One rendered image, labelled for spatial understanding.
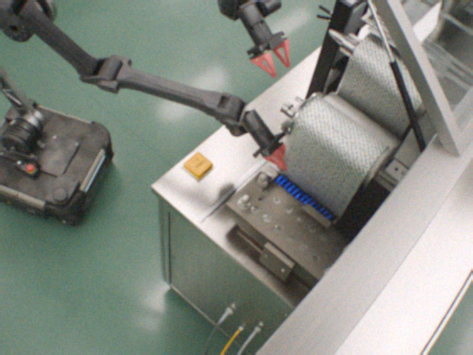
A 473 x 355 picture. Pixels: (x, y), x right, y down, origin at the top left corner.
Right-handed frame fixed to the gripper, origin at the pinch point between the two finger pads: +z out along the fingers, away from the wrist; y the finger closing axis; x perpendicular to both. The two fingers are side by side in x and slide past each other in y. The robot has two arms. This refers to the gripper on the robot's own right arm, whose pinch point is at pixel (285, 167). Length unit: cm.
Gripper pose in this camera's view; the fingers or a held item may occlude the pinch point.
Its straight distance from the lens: 153.1
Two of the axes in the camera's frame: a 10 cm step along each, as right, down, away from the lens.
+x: 4.7, -1.5, -8.7
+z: 5.9, 7.9, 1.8
